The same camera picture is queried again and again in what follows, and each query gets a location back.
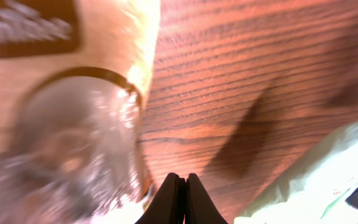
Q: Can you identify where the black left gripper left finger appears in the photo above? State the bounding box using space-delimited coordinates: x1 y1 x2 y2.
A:
135 172 185 224

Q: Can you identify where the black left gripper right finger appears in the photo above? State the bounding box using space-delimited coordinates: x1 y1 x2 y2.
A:
185 173 227 224

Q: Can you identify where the teal wet wipes packet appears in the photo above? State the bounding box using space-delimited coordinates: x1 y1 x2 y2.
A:
234 122 358 224

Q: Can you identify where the brown white snack bag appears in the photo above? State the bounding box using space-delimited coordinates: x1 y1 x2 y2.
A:
0 0 160 223

